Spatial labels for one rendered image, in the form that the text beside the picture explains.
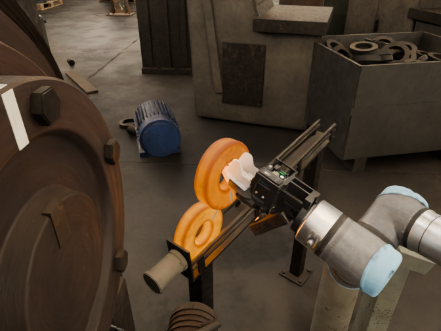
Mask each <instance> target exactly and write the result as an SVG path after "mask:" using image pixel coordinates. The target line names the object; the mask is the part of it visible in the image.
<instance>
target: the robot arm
mask: <svg viewBox="0 0 441 331"><path fill-rule="evenodd" d="M280 163H281V164H283V165H284V166H286V167H288V168H289V169H290V170H291V171H290V172H289V175H288V174H287V173H285V172H284V171H282V170H281V169H280V168H281V166H279V164H280ZM222 174H223V176H224V178H225V180H226V182H227V183H228V186H229V187H230V189H231V191H232V192H233V193H234V195H235V197H236V198H237V199H238V200H240V201H241V202H243V203H244V204H246V205H248V206H249V207H250V208H254V209H255V210H257V211H259V212H260V213H266V215H264V214H263V215H261V216H258V217H257V218H256V219H254V220H253V223H252V224H251V225H250V226H249V227H250V229H251V230H252V232H253V234H254V235H255V236H257V235H259V234H264V233H266V232H268V231H271V230H272V229H276V228H278V227H281V226H284V225H286V224H289V223H290V222H291V221H292V220H293V222H292V224H291V226H290V229H291V230H292V231H293V232H295V233H296V235H295V239H296V240H297V241H299V242H300V243H301V244H302V245H303V246H305V247H306V248H308V249H309V250H310V251H311V252H313V253H314V254H315V255H317V256H318V257H319V258H320V259H322V260H323V261H325V262H326V263H327V267H328V270H329V273H330V275H331V277H332V278H333V279H334V281H335V282H336V283H338V284H339V285H341V286H342V287H344V288H348V289H352V290H356V289H360V290H361V291H362V292H363V293H365V294H368V295H369V296H371V297H375V296H377V295H378V294H379V293H380V291H381V290H382V289H383V288H384V287H385V285H386V284H387V282H388V281H389V280H390V278H391V277H392V275H393V274H394V273H395V271H396V270H397V268H398V267H399V265H400V264H401V262H402V255H401V254H400V253H399V252H398V251H396V249H397V248H398V247H399V245H401V246H403V247H405V248H407V249H408V250H410V251H414V252H416V253H418V254H420V255H422V256H423V257H426V258H427V259H429V260H431V261H432V262H434V263H436V264H437V265H439V266H441V215H438V214H437V213H435V212H434V211H432V210H430V209H429V206H428V204H427V202H426V200H425V199H424V198H423V197H422V196H420V195H419V194H418V193H414V192H413V191H412V190H410V189H408V188H405V187H401V186H389V187H387V188H386V189H385V190H384V191H383V192H382V193H381V194H380V195H378V196H377V197H376V199H375V201H374V203H372V205H371V206H370V207H369V208H368V210H367V211H366V212H365V214H363V216H362V217H361V218H360V219H359V221H358V222H355V221H353V220H352V219H351V218H349V217H347V216H346V215H345V214H343V212H341V211H339V210H338V209H337V208H335V207H334V206H332V205H331V204H329V203H328V202H326V201H325V200H322V201H321V202H319V203H318V202H317V199H318V198H319V196H320V195H321V194H320V193H319V192H317V191H315V190H314V189H313V188H311V187H310V186H308V185H307V184H305V183H304V182H302V181H301V180H299V179H298V178H296V176H297V174H298V171H296V170H295V169H293V168H292V167H290V166H289V165H287V164H286V163H284V162H283V161H281V160H280V159H279V158H276V159H275V161H274V163H273V166H271V165H270V166H268V167H267V168H265V167H262V168H261V169H257V168H256V167H255V166H254V164H253V157H252V155H251V154H250V153H248V152H244V153H243V154H242V155H241V157H240V158H239V160H237V159H234V160H233V161H232V162H230V163H229V164H227V165H226V166H225V168H224V169H223V171H222ZM250 187H251V190H249V188H250Z"/></svg>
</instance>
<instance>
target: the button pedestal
mask: <svg viewBox="0 0 441 331"><path fill-rule="evenodd" d="M396 251H398V252H399V253H400V254H401V255H402V262H401V264H400V265H399V267H398V268H397V270H396V271H395V273H394V274H393V275H392V277H391V278H390V280H389V281H388V282H387V284H386V285H385V287H384V288H383V289H382V290H381V291H380V293H379V294H378V295H377V296H375V297H371V296H369V295H368V294H365V293H363V295H362V299H361V302H360V306H359V308H358V312H357V315H356V318H355V321H354V324H349V326H348V330H347V331H387V328H388V326H389V322H390V320H391V318H392V315H393V312H394V310H395V307H396V304H397V303H398V299H399V297H400V294H401V292H402V289H403V287H404V284H405V282H406V279H407V277H408V274H409V271H410V270H411V271H415V272H417V273H421V274H423V275H425V274H427V273H428V272H429V271H430V270H431V269H432V268H433V267H434V266H435V264H436V263H434V262H432V261H431V260H429V259H427V258H426V257H423V256H422V255H420V254H418V253H416V252H414V251H410V250H408V249H407V248H405V247H403V246H401V245H399V247H398V248H397V249H396Z"/></svg>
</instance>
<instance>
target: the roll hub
mask: <svg viewBox="0 0 441 331"><path fill-rule="evenodd" d="M0 84H7V85H6V86H4V87H3V88H1V89H0V331H110V327H111V323H112V319H113V315H114V309H115V306H116V300H117V293H118V289H119V281H120V276H121V273H120V272H117V271H116V270H115V269H114V259H115V256H116V253H117V251H118V249H123V244H124V226H125V215H124V199H123V185H122V179H121V171H120V167H119V161H117V163H116V164H115V165H109V164H108V163H107V161H106V160H105V158H104V145H105V144H106V143H107V142H108V140H109V139H112V136H111V134H110V131H109V129H108V126H107V125H106V122H105V121H104V118H103V117H102V115H101V113H100V112H99V111H98V109H97V107H96V106H95V105H94V104H93V102H92V101H91V100H90V99H89V98H88V96H87V95H86V94H84V93H83V92H82V91H81V90H80V89H78V88H77V87H76V86H74V85H72V84H71V83H68V82H67V81H64V80H62V79H58V78H55V77H47V76H0ZM41 86H51V87H52V88H53V89H54V91H55V92H56V94H57V95H58V97H59V98H60V117H59V119H57V120H56V121H55V122H54V123H53V124H52V125H51V126H41V125H40V124H39V123H38V121H37V120H36V119H35V118H34V117H33V116H32V114H31V93H32V92H34V91H35V90H37V89H38V88H40V87H41ZM10 89H12V90H13V92H14V95H15V99H16V102H17V105H18V109H19V111H20V115H21V118H22V121H23V124H24V128H25V130H26V134H27V137H28V140H29V143H28V144H27V145H26V146H25V147H24V148H23V149H22V150H19V148H18V145H17V142H16V139H15V136H14V133H13V130H12V127H11V123H10V121H9V117H8V115H7V111H6V109H5V105H4V103H3V99H2V97H1V95H2V94H3V93H5V92H7V91H9V90H10Z"/></svg>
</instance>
